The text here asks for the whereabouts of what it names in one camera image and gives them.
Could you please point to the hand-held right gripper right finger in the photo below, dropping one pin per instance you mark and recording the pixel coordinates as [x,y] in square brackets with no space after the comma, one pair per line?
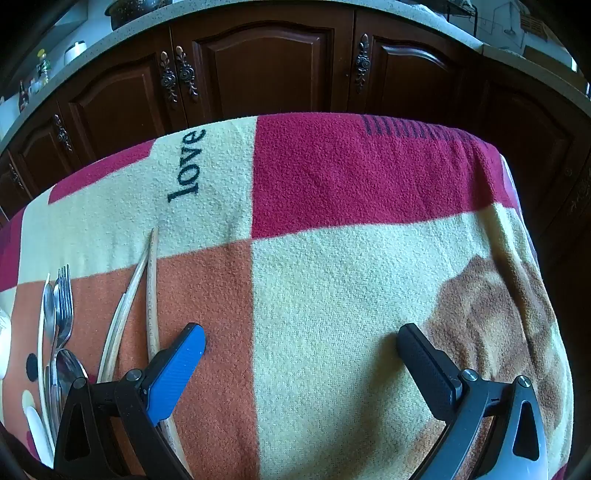
[427,364]

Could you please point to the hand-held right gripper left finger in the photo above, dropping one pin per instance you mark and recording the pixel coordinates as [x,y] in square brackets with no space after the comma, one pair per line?
[178,369]

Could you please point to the dark wooden chopstick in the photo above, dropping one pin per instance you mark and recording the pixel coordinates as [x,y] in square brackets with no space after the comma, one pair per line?
[152,300]

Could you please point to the white ceramic spoon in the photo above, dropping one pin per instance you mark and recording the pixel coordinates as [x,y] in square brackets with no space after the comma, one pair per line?
[36,431]

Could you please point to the red and cream printed blanket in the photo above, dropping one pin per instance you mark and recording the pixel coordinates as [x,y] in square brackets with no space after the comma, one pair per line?
[346,300]

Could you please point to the metal fork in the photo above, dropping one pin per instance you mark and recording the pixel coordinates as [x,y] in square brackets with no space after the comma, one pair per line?
[64,318]
[59,295]

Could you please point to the brown cabinet door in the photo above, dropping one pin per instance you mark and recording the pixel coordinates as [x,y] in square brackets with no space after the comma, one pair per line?
[531,138]
[263,69]
[11,198]
[120,101]
[415,74]
[39,157]

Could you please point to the dark bottle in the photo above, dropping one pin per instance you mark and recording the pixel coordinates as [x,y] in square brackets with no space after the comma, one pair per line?
[23,97]

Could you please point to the yellow bottle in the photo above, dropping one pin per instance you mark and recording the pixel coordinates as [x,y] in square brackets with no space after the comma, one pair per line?
[44,69]

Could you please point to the white jar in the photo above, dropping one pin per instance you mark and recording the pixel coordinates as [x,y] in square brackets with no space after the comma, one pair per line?
[75,53]

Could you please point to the dark cooking pot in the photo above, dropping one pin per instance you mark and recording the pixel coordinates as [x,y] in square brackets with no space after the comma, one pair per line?
[134,11]

